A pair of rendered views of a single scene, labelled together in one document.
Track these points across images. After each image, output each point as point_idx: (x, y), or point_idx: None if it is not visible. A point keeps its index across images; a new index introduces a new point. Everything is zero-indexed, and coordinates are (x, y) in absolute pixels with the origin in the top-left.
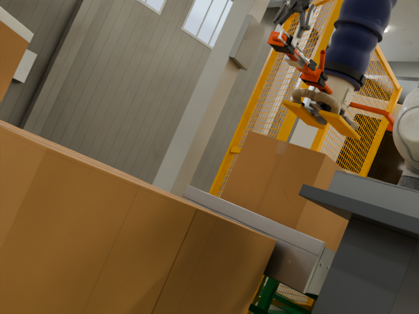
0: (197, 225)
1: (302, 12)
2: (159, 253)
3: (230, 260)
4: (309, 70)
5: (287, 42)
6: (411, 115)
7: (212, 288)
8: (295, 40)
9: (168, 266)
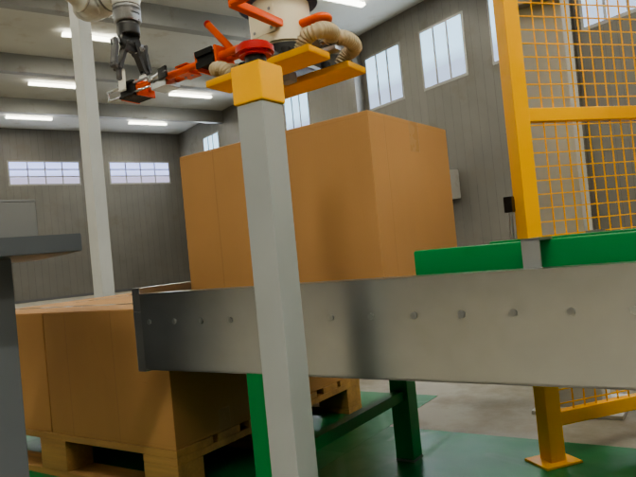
0: (48, 326)
1: (119, 52)
2: (31, 360)
3: (103, 350)
4: (178, 74)
5: (120, 94)
6: None
7: (97, 384)
8: (120, 84)
9: (43, 368)
